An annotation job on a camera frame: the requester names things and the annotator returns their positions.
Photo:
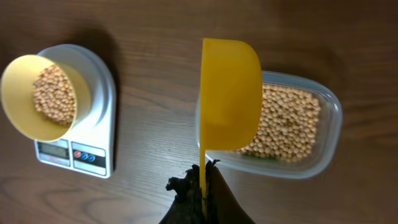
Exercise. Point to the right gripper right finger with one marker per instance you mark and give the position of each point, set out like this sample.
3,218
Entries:
222,206

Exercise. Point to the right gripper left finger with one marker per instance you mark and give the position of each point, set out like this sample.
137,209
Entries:
186,207

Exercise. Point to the yellow measuring scoop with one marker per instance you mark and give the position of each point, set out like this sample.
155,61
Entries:
230,100

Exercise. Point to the white digital kitchen scale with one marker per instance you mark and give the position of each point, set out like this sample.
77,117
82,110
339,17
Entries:
87,148

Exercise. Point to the soybeans in bowl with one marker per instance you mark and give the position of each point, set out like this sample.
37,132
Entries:
53,96

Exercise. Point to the pale yellow bowl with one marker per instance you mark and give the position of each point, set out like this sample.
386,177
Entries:
17,98

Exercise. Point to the soybeans in container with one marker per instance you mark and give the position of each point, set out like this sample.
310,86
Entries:
287,126

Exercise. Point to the clear plastic container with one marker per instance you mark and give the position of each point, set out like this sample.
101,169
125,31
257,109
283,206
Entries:
326,138

